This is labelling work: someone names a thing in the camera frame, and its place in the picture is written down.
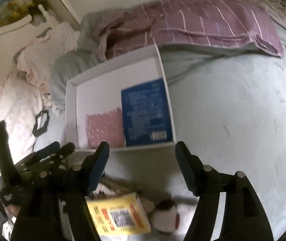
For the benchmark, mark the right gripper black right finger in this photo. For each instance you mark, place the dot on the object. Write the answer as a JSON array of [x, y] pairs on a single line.
[[244, 216]]

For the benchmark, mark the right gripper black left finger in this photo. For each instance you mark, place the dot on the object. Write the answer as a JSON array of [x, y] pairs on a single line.
[[39, 217]]

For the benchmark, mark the yellow sponge pack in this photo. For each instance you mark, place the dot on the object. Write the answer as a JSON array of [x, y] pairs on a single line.
[[123, 215]]

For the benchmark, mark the white plush dog toy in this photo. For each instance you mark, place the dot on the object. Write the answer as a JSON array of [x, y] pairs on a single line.
[[165, 217]]

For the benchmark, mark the pink sparkly scrub sponge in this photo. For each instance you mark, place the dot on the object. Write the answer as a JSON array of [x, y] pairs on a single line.
[[106, 126]]

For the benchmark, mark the dark blue printed packet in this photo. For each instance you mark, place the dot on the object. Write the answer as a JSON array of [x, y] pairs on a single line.
[[146, 114]]

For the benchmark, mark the white floral pillow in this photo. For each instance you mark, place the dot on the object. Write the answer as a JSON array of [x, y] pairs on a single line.
[[20, 102]]

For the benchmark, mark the pink ruffled pillow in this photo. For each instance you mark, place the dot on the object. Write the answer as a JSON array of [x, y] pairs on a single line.
[[37, 58]]

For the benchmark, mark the white bed headboard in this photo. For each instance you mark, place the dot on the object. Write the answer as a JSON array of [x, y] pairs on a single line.
[[15, 36]]

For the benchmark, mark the grey fleece blanket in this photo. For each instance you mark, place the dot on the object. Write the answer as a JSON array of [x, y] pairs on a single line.
[[178, 60]]

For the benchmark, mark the purple striped blanket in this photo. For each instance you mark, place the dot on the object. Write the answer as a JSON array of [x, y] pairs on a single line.
[[226, 24]]

